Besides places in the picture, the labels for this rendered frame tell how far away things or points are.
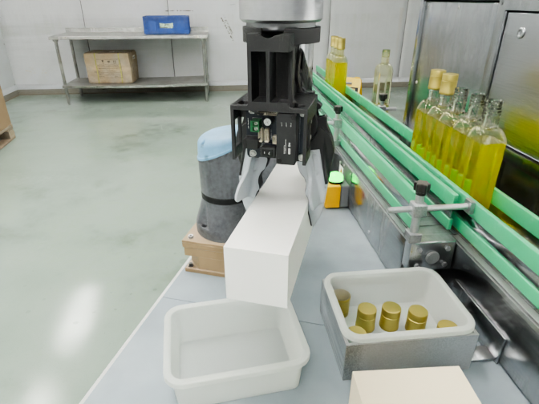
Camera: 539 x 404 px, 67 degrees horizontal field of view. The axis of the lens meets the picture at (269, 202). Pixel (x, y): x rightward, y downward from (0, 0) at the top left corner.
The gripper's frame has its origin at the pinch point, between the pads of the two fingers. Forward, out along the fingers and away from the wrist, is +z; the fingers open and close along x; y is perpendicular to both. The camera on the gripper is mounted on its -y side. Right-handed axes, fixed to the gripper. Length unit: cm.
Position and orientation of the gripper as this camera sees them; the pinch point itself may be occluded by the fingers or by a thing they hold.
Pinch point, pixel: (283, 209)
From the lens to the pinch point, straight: 47.9
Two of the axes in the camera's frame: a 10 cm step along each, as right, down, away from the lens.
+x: 9.7, 1.1, -2.2
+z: 0.0, 8.9, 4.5
